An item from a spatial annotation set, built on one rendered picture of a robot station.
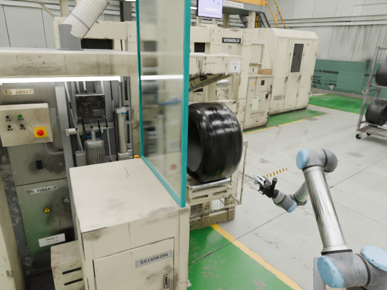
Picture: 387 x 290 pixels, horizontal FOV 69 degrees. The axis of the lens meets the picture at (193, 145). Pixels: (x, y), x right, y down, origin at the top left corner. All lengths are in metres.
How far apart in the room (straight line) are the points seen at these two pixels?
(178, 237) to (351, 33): 12.70
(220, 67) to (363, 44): 11.24
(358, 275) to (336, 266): 0.11
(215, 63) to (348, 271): 1.55
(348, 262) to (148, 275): 0.96
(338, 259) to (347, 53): 12.14
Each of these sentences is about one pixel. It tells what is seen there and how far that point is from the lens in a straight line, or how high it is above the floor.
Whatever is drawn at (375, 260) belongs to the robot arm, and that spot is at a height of 0.91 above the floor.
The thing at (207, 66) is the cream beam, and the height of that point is 1.71.
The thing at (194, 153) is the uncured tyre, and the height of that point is 1.00.
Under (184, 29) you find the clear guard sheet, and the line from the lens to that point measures 0.93.
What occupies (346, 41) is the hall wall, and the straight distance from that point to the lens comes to 13.49.
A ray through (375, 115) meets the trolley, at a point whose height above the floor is 0.58.
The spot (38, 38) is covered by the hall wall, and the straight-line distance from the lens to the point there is 10.61.
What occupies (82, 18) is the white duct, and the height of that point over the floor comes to 1.98.
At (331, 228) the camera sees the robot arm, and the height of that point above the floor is 0.99.
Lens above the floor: 1.86
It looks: 20 degrees down
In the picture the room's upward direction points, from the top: 2 degrees clockwise
